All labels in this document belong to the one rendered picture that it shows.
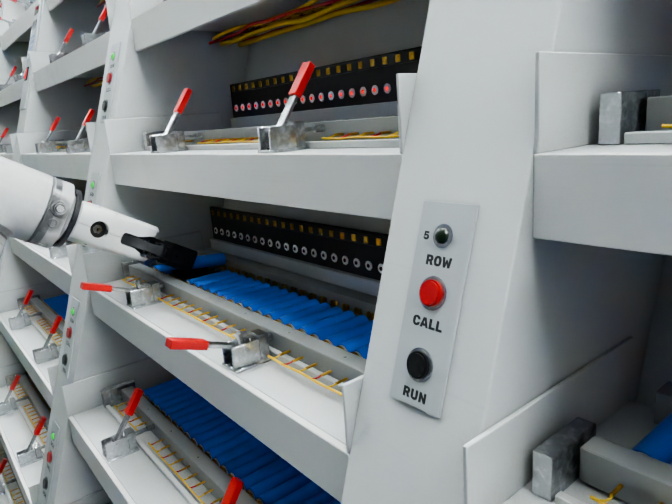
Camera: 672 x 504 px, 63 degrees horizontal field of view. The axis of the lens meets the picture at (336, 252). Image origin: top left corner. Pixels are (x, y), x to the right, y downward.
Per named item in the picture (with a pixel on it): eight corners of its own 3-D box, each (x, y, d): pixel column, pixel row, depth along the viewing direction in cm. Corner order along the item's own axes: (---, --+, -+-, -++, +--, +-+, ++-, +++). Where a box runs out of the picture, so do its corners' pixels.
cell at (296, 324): (344, 324, 59) (295, 342, 55) (334, 320, 61) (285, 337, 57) (343, 307, 59) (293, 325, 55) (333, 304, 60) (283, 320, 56)
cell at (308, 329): (357, 328, 58) (307, 347, 54) (346, 324, 59) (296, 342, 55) (356, 312, 57) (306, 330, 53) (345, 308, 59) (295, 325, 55)
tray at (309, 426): (353, 513, 37) (343, 385, 35) (93, 314, 84) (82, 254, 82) (521, 404, 49) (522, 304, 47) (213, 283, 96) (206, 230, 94)
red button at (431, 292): (436, 309, 31) (441, 281, 31) (415, 303, 33) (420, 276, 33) (447, 310, 32) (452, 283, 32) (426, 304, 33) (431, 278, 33)
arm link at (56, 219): (61, 177, 63) (87, 187, 65) (45, 175, 70) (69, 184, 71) (32, 246, 62) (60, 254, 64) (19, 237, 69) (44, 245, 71)
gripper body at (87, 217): (79, 188, 64) (167, 222, 71) (59, 184, 71) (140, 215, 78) (54, 249, 63) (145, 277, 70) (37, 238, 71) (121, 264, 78)
